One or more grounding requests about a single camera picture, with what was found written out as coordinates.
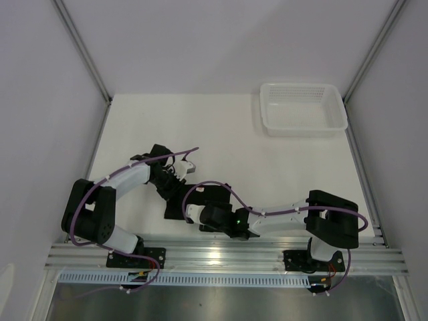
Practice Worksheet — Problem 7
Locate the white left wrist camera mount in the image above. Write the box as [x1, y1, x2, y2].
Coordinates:
[175, 160, 196, 177]

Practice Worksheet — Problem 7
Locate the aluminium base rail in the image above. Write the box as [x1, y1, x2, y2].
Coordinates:
[44, 233, 409, 276]

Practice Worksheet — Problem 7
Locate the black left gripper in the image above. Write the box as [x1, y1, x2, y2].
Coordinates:
[150, 169, 186, 205]

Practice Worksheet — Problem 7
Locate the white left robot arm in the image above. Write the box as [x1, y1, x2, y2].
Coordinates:
[61, 144, 195, 268]

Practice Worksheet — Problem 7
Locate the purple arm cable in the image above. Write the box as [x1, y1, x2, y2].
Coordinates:
[182, 181, 368, 297]
[68, 146, 201, 297]

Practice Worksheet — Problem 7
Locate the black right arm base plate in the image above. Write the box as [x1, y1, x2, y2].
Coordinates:
[283, 249, 346, 274]

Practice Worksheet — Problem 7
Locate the white perforated plastic basket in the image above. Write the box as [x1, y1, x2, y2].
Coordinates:
[259, 83, 348, 138]

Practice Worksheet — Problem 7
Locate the grey slotted cable duct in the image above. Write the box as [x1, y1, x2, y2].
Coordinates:
[58, 270, 310, 288]

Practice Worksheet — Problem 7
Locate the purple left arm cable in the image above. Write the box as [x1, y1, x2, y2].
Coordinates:
[68, 146, 201, 297]

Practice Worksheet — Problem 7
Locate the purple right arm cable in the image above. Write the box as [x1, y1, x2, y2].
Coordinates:
[182, 181, 368, 297]

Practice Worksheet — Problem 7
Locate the black t-shirt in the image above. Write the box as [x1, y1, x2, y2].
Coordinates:
[164, 184, 231, 221]

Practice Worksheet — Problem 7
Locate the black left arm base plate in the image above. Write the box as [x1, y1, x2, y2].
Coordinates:
[106, 247, 167, 270]

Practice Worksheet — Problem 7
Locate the grey aluminium frame post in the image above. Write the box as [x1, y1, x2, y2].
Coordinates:
[340, 0, 411, 104]

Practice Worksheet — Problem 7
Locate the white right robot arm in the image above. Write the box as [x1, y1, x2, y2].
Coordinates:
[187, 190, 360, 270]

